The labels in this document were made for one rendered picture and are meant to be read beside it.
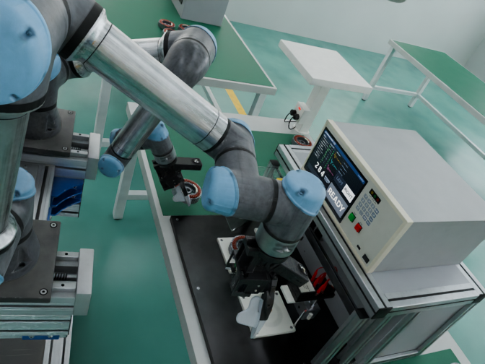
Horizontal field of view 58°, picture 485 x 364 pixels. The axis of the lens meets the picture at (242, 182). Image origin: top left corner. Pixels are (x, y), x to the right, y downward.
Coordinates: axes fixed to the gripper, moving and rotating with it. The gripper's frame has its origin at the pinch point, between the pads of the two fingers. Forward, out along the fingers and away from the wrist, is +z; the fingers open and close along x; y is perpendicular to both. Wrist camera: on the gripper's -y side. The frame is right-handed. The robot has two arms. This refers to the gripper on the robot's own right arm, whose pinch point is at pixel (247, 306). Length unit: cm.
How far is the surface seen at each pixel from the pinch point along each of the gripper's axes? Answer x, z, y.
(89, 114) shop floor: -237, 115, 30
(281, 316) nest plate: -21, 37, -30
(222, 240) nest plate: -52, 37, -16
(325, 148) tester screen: -51, -10, -35
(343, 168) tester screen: -40, -11, -36
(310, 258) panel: -43, 34, -48
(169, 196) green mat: -75, 40, 1
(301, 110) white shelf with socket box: -140, 26, -73
